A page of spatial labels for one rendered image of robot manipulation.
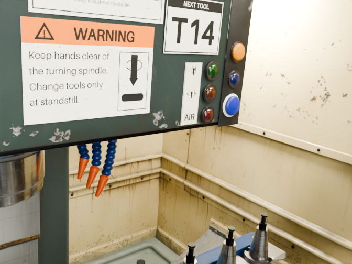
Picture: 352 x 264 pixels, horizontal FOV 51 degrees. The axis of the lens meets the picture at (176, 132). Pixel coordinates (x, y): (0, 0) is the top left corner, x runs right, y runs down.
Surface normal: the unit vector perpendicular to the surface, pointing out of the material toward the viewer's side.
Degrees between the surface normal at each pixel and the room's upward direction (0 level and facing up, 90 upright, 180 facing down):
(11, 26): 90
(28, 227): 89
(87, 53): 90
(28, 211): 90
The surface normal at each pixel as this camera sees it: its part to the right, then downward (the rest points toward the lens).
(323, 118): -0.77, 0.11
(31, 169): 0.93, 0.17
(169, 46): 0.64, 0.25
